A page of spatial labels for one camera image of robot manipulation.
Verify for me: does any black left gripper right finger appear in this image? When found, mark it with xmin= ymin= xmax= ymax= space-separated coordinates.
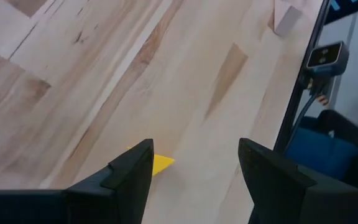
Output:
xmin=237 ymin=138 xmax=358 ymax=224

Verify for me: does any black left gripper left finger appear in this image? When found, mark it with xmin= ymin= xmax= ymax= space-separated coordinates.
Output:
xmin=0 ymin=138 xmax=155 ymax=224

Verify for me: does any blue chair seat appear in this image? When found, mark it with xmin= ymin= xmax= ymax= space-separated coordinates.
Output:
xmin=283 ymin=116 xmax=358 ymax=182

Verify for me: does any yellow triangular block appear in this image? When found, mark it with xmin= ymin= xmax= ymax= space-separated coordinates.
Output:
xmin=126 ymin=146 xmax=176 ymax=177

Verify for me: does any person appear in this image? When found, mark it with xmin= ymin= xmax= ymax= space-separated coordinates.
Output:
xmin=315 ymin=94 xmax=358 ymax=189

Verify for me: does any gray camera cable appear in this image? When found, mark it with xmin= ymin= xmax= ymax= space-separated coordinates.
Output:
xmin=286 ymin=76 xmax=334 ymax=153

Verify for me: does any black table-level camera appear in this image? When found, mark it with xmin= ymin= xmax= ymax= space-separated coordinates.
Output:
xmin=305 ymin=40 xmax=351 ymax=78

